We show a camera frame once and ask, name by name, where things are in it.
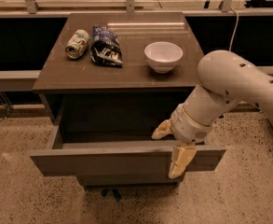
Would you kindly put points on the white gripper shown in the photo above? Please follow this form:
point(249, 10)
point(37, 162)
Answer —
point(188, 126)

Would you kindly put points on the grey top drawer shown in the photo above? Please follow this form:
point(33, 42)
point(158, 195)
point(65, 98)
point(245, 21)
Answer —
point(109, 134)

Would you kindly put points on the grey drawer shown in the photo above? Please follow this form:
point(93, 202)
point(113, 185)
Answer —
point(109, 134)
point(126, 180)

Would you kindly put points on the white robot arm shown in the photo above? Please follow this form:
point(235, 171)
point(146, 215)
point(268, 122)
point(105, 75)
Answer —
point(225, 79)

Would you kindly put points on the grey drawer cabinet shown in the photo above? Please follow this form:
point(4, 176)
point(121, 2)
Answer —
point(61, 76)

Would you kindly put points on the grey bottom drawer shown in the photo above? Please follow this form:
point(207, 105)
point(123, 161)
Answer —
point(126, 180)

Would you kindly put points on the white bowl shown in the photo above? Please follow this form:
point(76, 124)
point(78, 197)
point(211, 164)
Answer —
point(162, 57)

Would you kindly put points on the blue chip bag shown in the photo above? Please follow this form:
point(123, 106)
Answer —
point(105, 49)

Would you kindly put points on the crushed green soda can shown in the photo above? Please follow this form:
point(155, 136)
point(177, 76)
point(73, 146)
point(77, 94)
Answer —
point(77, 44)

